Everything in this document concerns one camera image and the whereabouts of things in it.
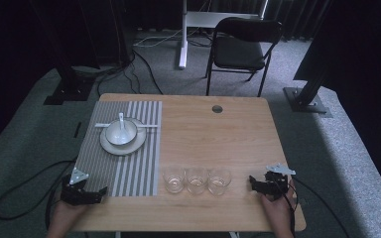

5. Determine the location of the black folding chair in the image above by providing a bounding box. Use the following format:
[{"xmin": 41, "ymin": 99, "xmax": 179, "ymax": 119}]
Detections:
[{"xmin": 204, "ymin": 16, "xmax": 284, "ymax": 98}]

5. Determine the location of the white bowl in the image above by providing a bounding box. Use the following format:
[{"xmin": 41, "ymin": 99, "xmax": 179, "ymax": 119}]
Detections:
[{"xmin": 105, "ymin": 119, "xmax": 139, "ymax": 147}]

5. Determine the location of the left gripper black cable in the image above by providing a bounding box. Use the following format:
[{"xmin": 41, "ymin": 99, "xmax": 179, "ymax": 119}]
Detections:
[{"xmin": 0, "ymin": 160, "xmax": 77, "ymax": 221}]

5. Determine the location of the clear drinking glass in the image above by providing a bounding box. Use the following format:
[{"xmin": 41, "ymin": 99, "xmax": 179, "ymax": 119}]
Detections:
[
  {"xmin": 185, "ymin": 167, "xmax": 209, "ymax": 195},
  {"xmin": 206, "ymin": 168, "xmax": 232, "ymax": 197},
  {"xmin": 162, "ymin": 167, "xmax": 187, "ymax": 194}
]

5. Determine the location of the person's right hand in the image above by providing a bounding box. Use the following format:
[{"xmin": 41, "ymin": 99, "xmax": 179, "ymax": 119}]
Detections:
[{"xmin": 260, "ymin": 179, "xmax": 298, "ymax": 232}]

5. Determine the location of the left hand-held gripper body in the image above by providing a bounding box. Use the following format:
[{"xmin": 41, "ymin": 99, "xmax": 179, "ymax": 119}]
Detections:
[{"xmin": 60, "ymin": 167, "xmax": 92, "ymax": 206}]

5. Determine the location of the white chopstick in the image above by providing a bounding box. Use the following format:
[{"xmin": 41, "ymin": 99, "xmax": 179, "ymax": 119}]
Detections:
[
  {"xmin": 94, "ymin": 123, "xmax": 160, "ymax": 130},
  {"xmin": 94, "ymin": 122, "xmax": 160, "ymax": 128}
]

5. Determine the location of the grey striped placemat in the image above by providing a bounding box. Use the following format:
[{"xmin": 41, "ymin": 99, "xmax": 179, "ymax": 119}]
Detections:
[{"xmin": 73, "ymin": 100, "xmax": 164, "ymax": 198}]

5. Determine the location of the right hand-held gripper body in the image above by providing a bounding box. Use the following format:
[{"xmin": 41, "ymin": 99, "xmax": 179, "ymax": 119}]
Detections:
[{"xmin": 261, "ymin": 163, "xmax": 297, "ymax": 201}]

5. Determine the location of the white round plate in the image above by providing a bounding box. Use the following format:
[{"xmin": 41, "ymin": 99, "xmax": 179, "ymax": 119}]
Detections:
[{"xmin": 99, "ymin": 117, "xmax": 148, "ymax": 157}]

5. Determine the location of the black floor cable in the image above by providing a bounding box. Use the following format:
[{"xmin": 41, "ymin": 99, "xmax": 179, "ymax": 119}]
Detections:
[{"xmin": 96, "ymin": 49, "xmax": 164, "ymax": 97}]

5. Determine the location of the small black floor object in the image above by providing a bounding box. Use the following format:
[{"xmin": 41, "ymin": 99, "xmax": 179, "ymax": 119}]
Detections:
[{"xmin": 72, "ymin": 121, "xmax": 82, "ymax": 140}]

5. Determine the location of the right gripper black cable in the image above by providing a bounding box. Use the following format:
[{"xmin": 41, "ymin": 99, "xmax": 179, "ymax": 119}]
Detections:
[{"xmin": 277, "ymin": 172, "xmax": 351, "ymax": 238}]

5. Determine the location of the white desk frame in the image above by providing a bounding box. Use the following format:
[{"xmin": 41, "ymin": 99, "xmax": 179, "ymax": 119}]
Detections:
[{"xmin": 177, "ymin": 0, "xmax": 270, "ymax": 70}]

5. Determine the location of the white floor cable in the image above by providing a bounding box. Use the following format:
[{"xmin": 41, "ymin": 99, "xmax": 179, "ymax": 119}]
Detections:
[{"xmin": 133, "ymin": 29, "xmax": 184, "ymax": 49}]

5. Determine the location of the black metal stand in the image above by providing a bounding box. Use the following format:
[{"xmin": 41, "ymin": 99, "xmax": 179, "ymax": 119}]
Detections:
[
  {"xmin": 29, "ymin": 0, "xmax": 95, "ymax": 106},
  {"xmin": 283, "ymin": 0, "xmax": 334, "ymax": 119}
]

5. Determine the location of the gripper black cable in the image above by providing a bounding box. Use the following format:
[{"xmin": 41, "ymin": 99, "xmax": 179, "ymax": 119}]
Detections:
[
  {"xmin": 0, "ymin": 160, "xmax": 77, "ymax": 221},
  {"xmin": 277, "ymin": 172, "xmax": 351, "ymax": 238}
]

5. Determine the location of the white ceramic spoon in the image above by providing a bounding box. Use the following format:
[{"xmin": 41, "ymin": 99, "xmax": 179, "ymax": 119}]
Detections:
[{"xmin": 116, "ymin": 112, "xmax": 129, "ymax": 142}]

